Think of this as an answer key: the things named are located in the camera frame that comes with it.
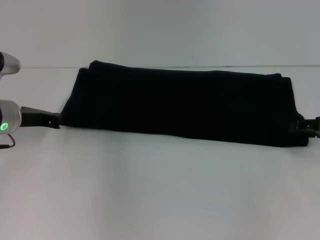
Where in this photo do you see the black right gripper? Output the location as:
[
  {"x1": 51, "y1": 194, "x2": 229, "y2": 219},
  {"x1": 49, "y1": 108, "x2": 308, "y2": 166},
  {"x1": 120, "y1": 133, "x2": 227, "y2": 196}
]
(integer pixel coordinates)
[{"x1": 288, "y1": 116, "x2": 320, "y2": 139}]

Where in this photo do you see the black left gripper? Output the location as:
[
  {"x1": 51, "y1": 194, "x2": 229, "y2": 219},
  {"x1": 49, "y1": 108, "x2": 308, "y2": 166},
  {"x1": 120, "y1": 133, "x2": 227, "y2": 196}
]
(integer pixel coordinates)
[{"x1": 20, "y1": 106, "x2": 63, "y2": 130}]

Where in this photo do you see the black shirt with white print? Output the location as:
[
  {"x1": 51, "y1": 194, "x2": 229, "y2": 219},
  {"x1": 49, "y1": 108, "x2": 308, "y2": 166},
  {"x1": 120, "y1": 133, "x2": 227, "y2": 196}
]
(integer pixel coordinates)
[{"x1": 60, "y1": 59, "x2": 311, "y2": 148}]

